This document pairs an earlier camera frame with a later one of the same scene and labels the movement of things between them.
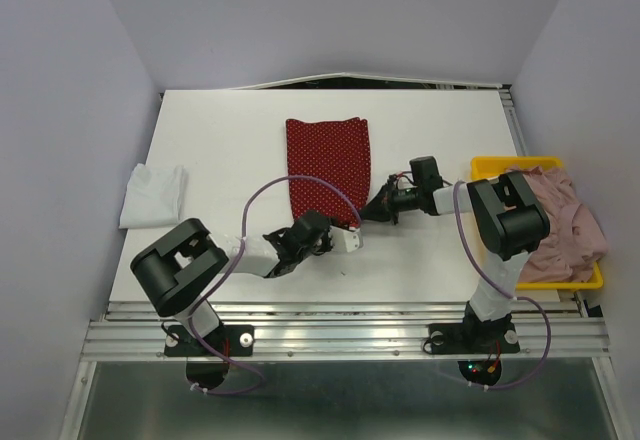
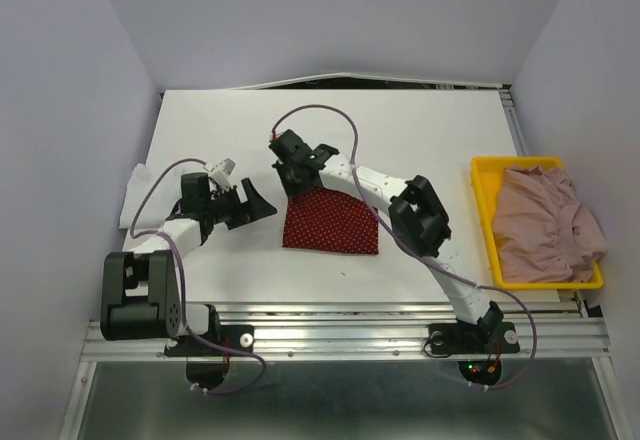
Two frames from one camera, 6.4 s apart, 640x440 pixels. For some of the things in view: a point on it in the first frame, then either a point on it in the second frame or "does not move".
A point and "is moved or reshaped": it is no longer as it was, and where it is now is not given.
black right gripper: x=381 y=207 to x=291 y=190
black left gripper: x=327 y=241 to x=251 y=210
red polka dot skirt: x=336 y=150 is moved or reshaped
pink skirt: x=575 y=243 does not move
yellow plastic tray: x=483 y=168 does not move
